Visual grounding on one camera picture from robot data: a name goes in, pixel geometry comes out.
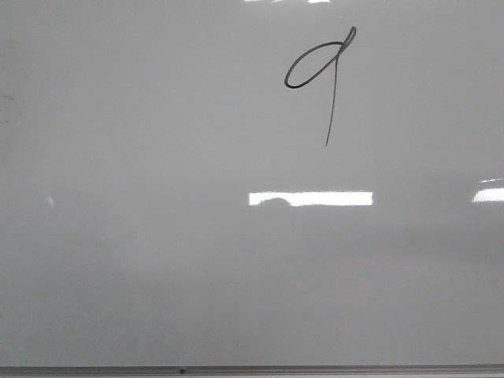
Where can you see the white whiteboard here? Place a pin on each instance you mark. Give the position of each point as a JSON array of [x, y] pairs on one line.
[[251, 183]]

